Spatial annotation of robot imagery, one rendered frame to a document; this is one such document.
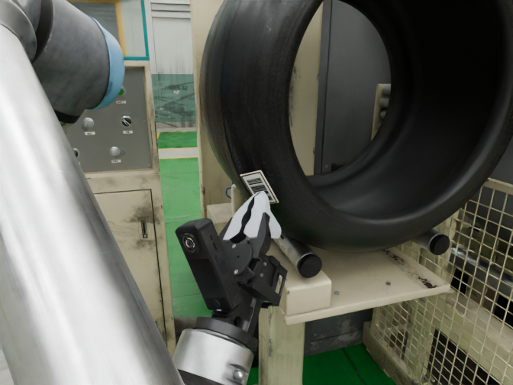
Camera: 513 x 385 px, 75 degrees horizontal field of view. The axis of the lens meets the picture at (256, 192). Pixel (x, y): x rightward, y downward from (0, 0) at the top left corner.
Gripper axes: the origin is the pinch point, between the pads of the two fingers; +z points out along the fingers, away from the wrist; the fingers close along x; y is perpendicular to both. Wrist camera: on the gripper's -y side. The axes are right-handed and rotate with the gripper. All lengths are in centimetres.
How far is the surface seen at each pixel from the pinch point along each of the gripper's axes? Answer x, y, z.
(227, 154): -3.4, -5.4, 4.6
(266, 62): 7.4, -13.1, 10.9
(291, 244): -4.2, 16.2, 1.4
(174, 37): -607, 102, 699
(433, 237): 15.6, 33.6, 11.8
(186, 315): -121, 92, 8
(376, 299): 5.5, 34.0, -1.2
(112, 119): -73, -7, 41
